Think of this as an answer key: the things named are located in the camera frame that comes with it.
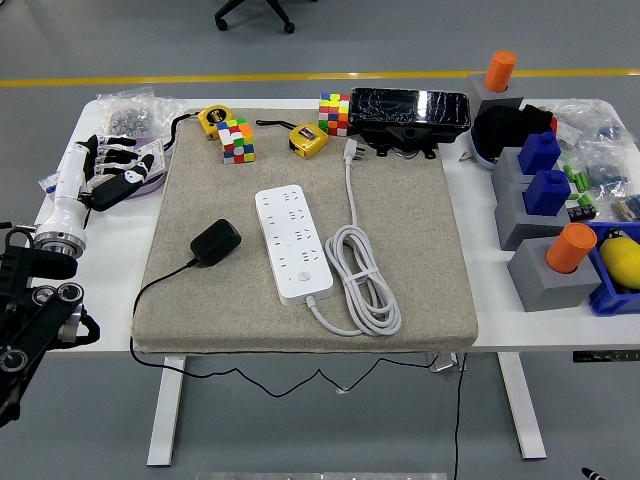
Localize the black cracked-screen device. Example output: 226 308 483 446
348 87 472 160

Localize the white blue bowl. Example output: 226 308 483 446
469 124 501 174

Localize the black office chair base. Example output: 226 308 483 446
214 0 296 35

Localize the white packaged switch panel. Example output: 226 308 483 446
133 138 166 174

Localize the black purple electronic module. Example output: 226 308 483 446
567 202 599 224

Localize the blue plastic block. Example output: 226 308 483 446
517 130 562 176
522 169 572 217

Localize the white table leg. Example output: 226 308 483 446
497 352 547 461
147 355 187 467

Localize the clear bag of blue parts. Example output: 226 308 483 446
584 142 636 201

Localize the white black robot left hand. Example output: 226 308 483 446
35 133 156 242

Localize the white blue circuit breaker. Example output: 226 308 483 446
38 172 65 202

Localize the white power strip cable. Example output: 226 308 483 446
302 138 403 337

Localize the yellow tape measure square label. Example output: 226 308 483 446
255 118 330 159

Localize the colourful puzzle cube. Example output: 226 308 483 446
216 117 256 165
318 92 351 137

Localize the orange plastic cylinder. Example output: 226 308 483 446
544 222 599 275
484 50 518 94

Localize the yellow lemon-shaped toy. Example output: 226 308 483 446
598 237 640 291

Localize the thin black adapter cord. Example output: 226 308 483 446
129 259 436 400

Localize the blue plastic bin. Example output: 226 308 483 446
585 219 640 317

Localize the grey-brown fabric mat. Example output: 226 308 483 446
130 107 479 354

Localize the clear bag of small parts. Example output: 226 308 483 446
549 98 626 151
609 192 640 224

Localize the hanging black cable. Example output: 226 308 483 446
452 352 469 480

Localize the black table control panel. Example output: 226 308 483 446
572 351 640 363

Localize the white power strip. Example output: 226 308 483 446
254 183 334 307

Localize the grey block with hole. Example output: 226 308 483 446
506 237 603 314
464 72 525 119
493 182 576 251
490 147 539 194

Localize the clear bag of metal nuts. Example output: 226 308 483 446
79 87 184 151

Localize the black power adapter plug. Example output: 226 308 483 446
189 218 243 269

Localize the black cloth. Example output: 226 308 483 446
472 103 557 157

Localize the purple tape roll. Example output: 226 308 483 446
122 135 169 201

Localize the metal bracket under table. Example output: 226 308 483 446
428 352 469 374

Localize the yellow tape measure round label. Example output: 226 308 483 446
164 104 232 151

